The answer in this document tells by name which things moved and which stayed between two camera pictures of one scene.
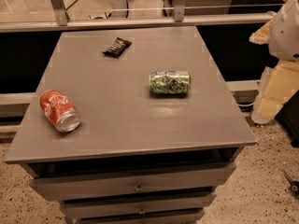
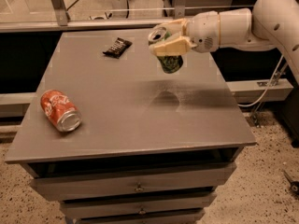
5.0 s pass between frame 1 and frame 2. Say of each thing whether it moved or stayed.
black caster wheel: stayed
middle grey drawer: stayed
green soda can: moved
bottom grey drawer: stayed
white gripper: moved
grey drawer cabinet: stayed
